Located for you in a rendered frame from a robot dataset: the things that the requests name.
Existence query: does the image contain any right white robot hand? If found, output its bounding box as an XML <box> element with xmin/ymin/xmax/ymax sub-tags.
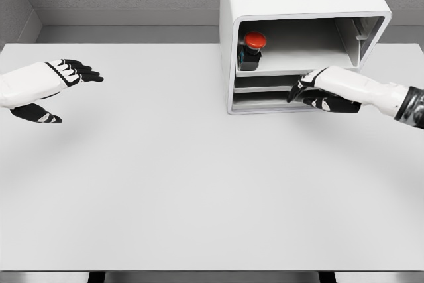
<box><xmin>286</xmin><ymin>65</ymin><xmax>367</xmax><ymax>115</ymax></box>

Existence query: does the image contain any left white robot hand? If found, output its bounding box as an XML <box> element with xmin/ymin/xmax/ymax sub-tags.
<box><xmin>0</xmin><ymin>58</ymin><xmax>105</xmax><ymax>124</ymax></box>

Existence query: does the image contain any red button load switch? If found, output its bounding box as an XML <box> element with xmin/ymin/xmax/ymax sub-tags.
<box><xmin>238</xmin><ymin>31</ymin><xmax>267</xmax><ymax>72</ymax></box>

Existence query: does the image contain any white cabinet drawer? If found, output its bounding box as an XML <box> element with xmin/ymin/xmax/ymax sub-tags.
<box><xmin>233</xmin><ymin>74</ymin><xmax>311</xmax><ymax>94</ymax></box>
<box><xmin>231</xmin><ymin>90</ymin><xmax>315</xmax><ymax>113</ymax></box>

